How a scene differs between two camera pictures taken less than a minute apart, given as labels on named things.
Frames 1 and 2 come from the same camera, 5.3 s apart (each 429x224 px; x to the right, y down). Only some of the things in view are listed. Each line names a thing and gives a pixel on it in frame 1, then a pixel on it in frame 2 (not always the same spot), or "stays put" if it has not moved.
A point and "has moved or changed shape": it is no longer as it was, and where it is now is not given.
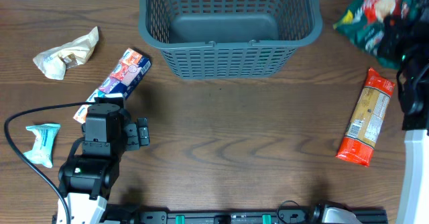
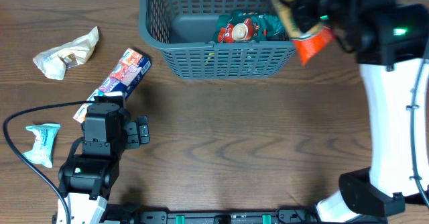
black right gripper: [396, 33] -> [290, 0]
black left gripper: [138, 136] stays put
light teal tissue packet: [41, 153] stays put
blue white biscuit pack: [121, 82] stays put
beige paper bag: [53, 63] stays put
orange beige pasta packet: [358, 144] -> [308, 41]
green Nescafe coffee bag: [362, 23] has moved or changed shape
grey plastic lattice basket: [229, 30] stays put
